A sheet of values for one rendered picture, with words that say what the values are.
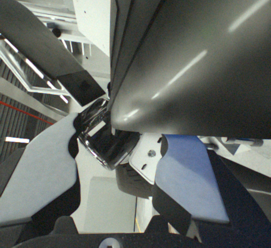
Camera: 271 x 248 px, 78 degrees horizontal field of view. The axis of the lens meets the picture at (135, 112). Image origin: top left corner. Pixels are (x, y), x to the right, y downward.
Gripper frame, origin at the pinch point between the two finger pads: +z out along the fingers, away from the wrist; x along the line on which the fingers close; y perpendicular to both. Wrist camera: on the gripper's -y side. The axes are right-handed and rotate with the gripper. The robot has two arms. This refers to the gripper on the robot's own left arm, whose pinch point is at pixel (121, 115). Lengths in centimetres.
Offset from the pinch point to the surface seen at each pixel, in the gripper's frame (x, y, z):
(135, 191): 3.5, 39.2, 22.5
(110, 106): -1.3, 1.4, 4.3
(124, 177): 0.1, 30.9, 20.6
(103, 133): -3.2, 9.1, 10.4
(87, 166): -262, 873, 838
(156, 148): 5.5, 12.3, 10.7
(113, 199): -48, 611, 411
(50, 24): -34, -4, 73
